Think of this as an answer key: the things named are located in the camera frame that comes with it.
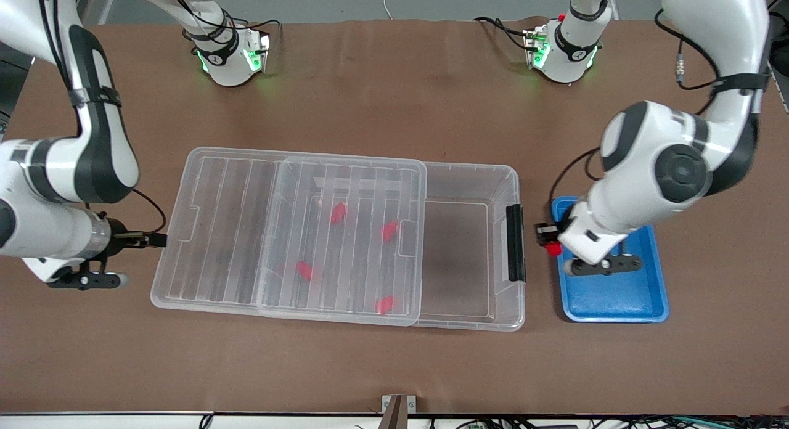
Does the clear ribbed plastic lid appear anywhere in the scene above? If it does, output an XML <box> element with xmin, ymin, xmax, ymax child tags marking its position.
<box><xmin>150</xmin><ymin>146</ymin><xmax>429</xmax><ymax>328</ymax></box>

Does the clear plastic storage box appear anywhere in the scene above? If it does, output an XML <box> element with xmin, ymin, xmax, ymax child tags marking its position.
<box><xmin>256</xmin><ymin>158</ymin><xmax>526</xmax><ymax>333</ymax></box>

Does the blue plastic tray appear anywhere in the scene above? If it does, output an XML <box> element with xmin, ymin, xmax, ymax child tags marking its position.
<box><xmin>550</xmin><ymin>196</ymin><xmax>671</xmax><ymax>324</ymax></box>

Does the brown table cover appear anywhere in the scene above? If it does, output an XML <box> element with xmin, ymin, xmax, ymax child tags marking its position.
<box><xmin>0</xmin><ymin>18</ymin><xmax>789</xmax><ymax>416</ymax></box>

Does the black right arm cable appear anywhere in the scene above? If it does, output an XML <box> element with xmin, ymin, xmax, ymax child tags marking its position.
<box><xmin>36</xmin><ymin>0</ymin><xmax>168</xmax><ymax>234</ymax></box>

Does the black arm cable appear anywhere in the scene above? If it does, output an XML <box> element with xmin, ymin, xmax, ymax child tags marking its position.
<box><xmin>36</xmin><ymin>0</ymin><xmax>168</xmax><ymax>234</ymax></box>
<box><xmin>548</xmin><ymin>9</ymin><xmax>719</xmax><ymax>203</ymax></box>

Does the black box latch handle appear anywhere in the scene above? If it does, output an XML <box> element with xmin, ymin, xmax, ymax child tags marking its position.
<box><xmin>505</xmin><ymin>203</ymin><xmax>526</xmax><ymax>284</ymax></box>

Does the black left base cable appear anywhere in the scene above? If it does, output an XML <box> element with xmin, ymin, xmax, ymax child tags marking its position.
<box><xmin>473</xmin><ymin>16</ymin><xmax>533</xmax><ymax>52</ymax></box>

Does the black base cable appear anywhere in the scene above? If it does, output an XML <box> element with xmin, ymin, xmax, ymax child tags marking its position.
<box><xmin>219</xmin><ymin>7</ymin><xmax>282</xmax><ymax>33</ymax></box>
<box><xmin>473</xmin><ymin>16</ymin><xmax>533</xmax><ymax>52</ymax></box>

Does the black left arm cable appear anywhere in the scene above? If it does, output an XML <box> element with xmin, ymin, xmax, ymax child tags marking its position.
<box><xmin>548</xmin><ymin>9</ymin><xmax>719</xmax><ymax>203</ymax></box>

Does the metal bracket with post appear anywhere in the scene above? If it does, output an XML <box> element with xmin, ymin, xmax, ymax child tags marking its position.
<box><xmin>379</xmin><ymin>394</ymin><xmax>417</xmax><ymax>429</ymax></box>

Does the black right base cable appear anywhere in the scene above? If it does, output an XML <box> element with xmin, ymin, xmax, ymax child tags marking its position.
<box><xmin>219</xmin><ymin>7</ymin><xmax>282</xmax><ymax>33</ymax></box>

